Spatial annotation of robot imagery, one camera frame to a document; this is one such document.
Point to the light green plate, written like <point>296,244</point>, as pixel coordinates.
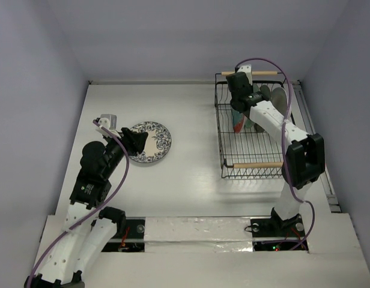
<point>249,124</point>

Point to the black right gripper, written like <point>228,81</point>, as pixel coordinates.
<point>238,83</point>

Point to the black wire dish rack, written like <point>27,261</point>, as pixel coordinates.
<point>247,154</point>

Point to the blue floral white plate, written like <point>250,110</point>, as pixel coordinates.
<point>158,142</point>

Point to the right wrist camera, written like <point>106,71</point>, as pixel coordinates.
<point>247,70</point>

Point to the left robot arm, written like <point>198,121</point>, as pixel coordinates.
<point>90,223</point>

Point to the pale blue-grey plate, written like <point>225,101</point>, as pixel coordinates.
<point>279,100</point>

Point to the dark green marbled plate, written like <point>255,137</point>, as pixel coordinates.
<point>265,90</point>

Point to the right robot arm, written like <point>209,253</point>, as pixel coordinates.
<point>303,153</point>

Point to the red and teal plate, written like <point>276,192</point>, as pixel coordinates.
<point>238,120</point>

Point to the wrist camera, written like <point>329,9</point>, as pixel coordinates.
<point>107,121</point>
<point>247,70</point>

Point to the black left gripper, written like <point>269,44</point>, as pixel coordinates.
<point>133,141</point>

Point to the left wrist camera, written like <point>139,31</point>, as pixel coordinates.
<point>107,121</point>

